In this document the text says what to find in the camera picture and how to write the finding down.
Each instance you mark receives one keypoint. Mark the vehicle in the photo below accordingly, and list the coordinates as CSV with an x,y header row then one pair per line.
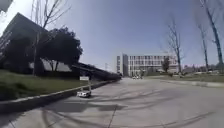
x,y
136,77

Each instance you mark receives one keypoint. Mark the pale building with many windows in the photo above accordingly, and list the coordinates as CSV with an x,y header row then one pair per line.
x,y
146,63

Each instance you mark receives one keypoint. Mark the small white robot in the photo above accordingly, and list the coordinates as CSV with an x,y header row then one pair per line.
x,y
84,94

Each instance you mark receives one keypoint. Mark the big dark leafy tree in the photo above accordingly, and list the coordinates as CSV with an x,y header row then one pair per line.
x,y
63,46

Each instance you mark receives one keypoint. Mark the bare tree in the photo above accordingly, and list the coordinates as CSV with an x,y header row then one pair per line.
x,y
34,56
205,60
179,63
218,46

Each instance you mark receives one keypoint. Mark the dark concrete kerb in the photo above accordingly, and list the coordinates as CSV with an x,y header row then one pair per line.
x,y
40,99

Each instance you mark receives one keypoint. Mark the grass slope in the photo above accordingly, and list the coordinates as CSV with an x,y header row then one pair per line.
x,y
33,85

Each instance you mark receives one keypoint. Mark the grass verge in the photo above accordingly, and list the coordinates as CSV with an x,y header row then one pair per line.
x,y
206,78

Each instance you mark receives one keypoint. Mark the dark slanted building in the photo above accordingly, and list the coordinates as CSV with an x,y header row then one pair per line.
x,y
20,30

